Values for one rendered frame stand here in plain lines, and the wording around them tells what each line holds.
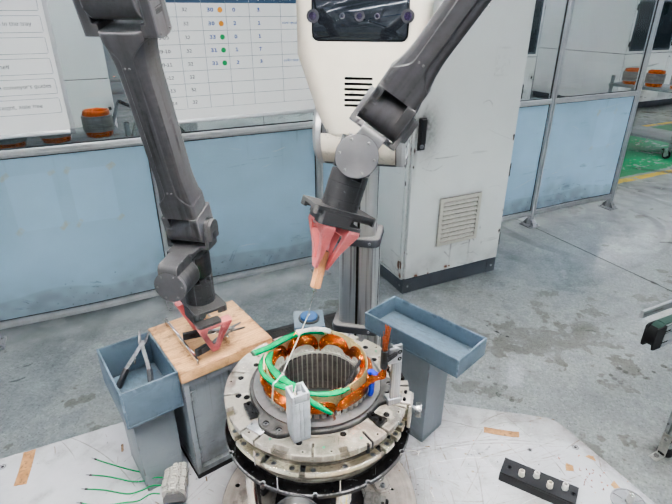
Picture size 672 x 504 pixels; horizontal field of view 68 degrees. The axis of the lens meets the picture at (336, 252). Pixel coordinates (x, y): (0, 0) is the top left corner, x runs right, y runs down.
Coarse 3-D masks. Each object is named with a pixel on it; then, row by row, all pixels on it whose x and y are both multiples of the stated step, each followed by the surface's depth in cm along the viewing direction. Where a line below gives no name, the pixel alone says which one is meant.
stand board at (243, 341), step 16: (176, 320) 110; (240, 320) 110; (160, 336) 105; (208, 336) 105; (240, 336) 105; (256, 336) 105; (176, 352) 100; (208, 352) 100; (224, 352) 100; (240, 352) 101; (176, 368) 96; (192, 368) 96; (208, 368) 97
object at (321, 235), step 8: (312, 216) 75; (312, 224) 76; (320, 224) 72; (312, 232) 76; (320, 232) 73; (328, 232) 72; (312, 240) 77; (320, 240) 73; (328, 240) 73; (312, 248) 77; (320, 248) 74; (312, 256) 77; (320, 256) 75; (312, 264) 77
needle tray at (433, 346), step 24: (384, 312) 119; (408, 312) 118; (408, 336) 106; (432, 336) 112; (456, 336) 110; (480, 336) 105; (408, 360) 110; (432, 360) 103; (456, 360) 98; (408, 384) 113; (432, 384) 110; (432, 408) 114
